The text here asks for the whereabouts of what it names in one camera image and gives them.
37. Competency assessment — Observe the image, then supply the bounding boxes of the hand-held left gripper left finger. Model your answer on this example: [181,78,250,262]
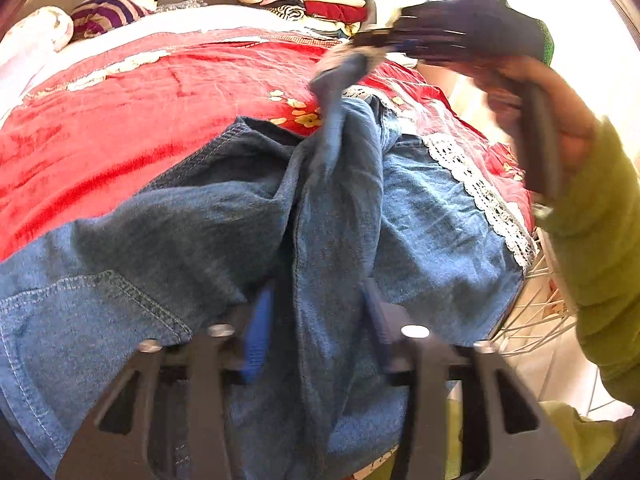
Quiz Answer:
[55,280,276,480]

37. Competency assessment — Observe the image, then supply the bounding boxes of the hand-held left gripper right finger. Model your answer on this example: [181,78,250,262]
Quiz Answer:
[362,280,582,480]

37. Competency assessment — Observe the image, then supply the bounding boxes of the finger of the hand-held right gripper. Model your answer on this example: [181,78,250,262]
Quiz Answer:
[349,24,418,57]
[385,2,428,28]

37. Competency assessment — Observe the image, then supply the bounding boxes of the blue denim pants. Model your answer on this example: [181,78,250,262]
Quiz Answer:
[0,52,526,480]

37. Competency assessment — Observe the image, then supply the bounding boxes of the person's right forearm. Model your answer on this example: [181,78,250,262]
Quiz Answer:
[540,115,640,406]

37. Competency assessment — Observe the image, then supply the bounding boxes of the person's right hand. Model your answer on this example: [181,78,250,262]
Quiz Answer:
[470,54,599,197]

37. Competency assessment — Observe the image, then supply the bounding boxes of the person's green top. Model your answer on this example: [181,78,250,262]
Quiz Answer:
[350,395,628,480]

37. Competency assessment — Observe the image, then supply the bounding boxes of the red floral bedspread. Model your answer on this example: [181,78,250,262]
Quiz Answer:
[0,27,540,273]

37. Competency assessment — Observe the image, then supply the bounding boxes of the purple striped pillow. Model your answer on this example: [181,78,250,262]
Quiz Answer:
[70,0,162,41]

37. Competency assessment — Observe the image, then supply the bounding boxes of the white floral pillow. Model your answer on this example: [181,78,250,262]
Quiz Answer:
[0,6,75,63]

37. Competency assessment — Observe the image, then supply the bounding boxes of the white wire basket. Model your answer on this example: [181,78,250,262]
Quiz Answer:
[492,227,606,411]

